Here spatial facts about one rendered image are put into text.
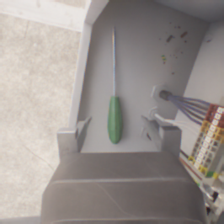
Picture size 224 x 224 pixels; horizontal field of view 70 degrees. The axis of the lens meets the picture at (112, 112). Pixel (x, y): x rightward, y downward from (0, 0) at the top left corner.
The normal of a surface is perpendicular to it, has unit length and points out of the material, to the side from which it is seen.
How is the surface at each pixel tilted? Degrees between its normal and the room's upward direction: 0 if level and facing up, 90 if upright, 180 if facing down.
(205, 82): 90
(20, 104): 0
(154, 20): 0
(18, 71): 0
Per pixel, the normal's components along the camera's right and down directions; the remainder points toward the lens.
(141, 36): 0.22, 0.33
